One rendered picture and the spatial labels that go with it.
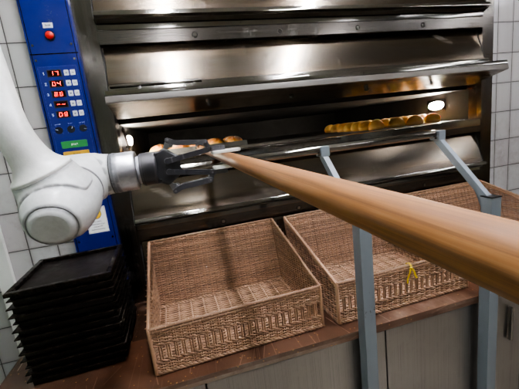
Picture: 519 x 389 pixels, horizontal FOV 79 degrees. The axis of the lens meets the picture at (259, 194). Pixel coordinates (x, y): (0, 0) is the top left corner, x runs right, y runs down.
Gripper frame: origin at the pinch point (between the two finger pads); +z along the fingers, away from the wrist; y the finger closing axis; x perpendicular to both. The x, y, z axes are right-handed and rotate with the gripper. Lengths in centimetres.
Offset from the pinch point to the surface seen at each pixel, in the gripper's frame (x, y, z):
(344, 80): -46, -22, 60
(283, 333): -11, 59, 12
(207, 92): -46, -22, 3
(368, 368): 0, 71, 36
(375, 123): -76, -2, 94
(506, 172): -60, 33, 166
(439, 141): -22, 6, 84
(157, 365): -10, 58, -27
